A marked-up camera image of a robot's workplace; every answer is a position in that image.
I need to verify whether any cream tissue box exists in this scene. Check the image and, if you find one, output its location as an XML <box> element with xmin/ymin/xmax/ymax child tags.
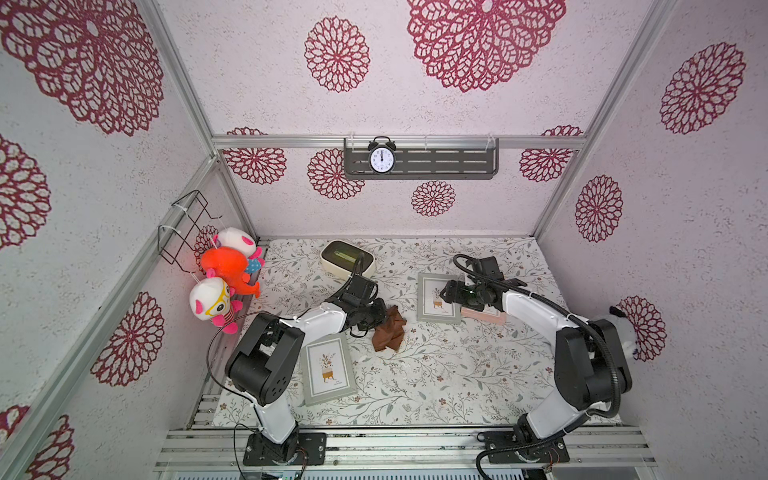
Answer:
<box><xmin>320</xmin><ymin>240</ymin><xmax>377</xmax><ymax>280</ymax></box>

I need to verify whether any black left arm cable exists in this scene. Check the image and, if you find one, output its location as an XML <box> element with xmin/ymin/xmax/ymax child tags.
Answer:
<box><xmin>205</xmin><ymin>251</ymin><xmax>376</xmax><ymax>480</ymax></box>

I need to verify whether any grey wall shelf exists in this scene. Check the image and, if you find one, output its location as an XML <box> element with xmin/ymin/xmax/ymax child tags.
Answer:
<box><xmin>342</xmin><ymin>137</ymin><xmax>499</xmax><ymax>180</ymax></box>

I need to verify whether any green picture frame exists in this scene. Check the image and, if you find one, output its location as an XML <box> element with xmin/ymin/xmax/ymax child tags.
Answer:
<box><xmin>416</xmin><ymin>272</ymin><xmax>461</xmax><ymax>325</ymax></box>
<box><xmin>300</xmin><ymin>334</ymin><xmax>358</xmax><ymax>406</ymax></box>

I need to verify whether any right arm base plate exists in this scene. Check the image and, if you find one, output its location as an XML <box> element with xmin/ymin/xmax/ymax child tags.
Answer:
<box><xmin>477</xmin><ymin>430</ymin><xmax>570</xmax><ymax>465</ymax></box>

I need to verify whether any orange plush toy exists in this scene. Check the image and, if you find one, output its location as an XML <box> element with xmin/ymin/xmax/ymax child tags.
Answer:
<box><xmin>200</xmin><ymin>247</ymin><xmax>261</xmax><ymax>298</ymax></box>

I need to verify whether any black wire basket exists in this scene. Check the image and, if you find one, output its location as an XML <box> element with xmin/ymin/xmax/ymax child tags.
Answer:
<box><xmin>156</xmin><ymin>189</ymin><xmax>222</xmax><ymax>275</ymax></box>

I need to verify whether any white plush with glasses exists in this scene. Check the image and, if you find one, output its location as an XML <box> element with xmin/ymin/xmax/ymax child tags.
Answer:
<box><xmin>189</xmin><ymin>277</ymin><xmax>243</xmax><ymax>334</ymax></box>

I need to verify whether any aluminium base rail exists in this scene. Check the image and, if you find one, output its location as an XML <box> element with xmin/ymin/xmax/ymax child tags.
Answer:
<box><xmin>152</xmin><ymin>425</ymin><xmax>657</xmax><ymax>478</ymax></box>

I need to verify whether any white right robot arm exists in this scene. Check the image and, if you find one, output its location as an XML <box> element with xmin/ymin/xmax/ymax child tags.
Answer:
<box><xmin>440</xmin><ymin>254</ymin><xmax>634</xmax><ymax>445</ymax></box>

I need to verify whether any brown cloth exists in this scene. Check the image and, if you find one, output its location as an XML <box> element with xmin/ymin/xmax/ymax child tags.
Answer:
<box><xmin>372</xmin><ymin>306</ymin><xmax>407</xmax><ymax>352</ymax></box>

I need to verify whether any pink picture frame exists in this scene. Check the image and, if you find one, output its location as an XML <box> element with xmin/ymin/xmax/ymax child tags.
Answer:
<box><xmin>461</xmin><ymin>306</ymin><xmax>507</xmax><ymax>325</ymax></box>

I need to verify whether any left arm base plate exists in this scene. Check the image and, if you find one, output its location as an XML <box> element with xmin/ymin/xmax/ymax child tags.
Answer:
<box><xmin>243</xmin><ymin>430</ymin><xmax>327</xmax><ymax>467</ymax></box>

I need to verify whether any grey husky plush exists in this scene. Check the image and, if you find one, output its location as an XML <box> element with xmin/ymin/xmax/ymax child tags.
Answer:
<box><xmin>609</xmin><ymin>306</ymin><xmax>637</xmax><ymax>361</ymax></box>

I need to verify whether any white pink plush toy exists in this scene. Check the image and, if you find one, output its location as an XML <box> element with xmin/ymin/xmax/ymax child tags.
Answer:
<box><xmin>213</xmin><ymin>227</ymin><xmax>262</xmax><ymax>260</ymax></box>

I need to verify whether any black alarm clock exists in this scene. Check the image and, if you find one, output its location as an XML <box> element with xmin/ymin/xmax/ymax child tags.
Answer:
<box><xmin>368</xmin><ymin>135</ymin><xmax>397</xmax><ymax>174</ymax></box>

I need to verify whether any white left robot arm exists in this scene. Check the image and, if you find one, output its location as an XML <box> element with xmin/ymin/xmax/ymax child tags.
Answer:
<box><xmin>225</xmin><ymin>274</ymin><xmax>387</xmax><ymax>446</ymax></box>

